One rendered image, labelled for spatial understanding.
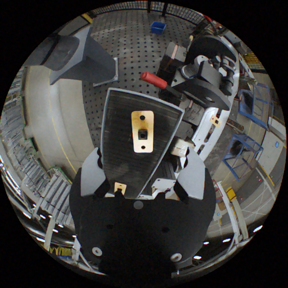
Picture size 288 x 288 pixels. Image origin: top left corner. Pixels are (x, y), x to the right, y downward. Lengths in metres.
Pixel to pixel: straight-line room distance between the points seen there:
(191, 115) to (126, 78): 0.51
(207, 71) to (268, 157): 8.13
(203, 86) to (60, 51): 0.39
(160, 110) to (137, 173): 0.16
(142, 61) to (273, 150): 8.22
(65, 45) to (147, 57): 0.53
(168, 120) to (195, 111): 0.14
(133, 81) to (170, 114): 0.51
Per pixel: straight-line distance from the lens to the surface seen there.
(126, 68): 0.67
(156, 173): 0.35
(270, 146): 8.17
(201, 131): 0.41
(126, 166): 0.21
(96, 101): 0.71
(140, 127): 0.15
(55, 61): 0.37
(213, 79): 0.22
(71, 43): 0.38
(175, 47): 0.31
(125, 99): 0.15
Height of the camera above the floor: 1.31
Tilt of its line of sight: 60 degrees down
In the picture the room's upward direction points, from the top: 176 degrees counter-clockwise
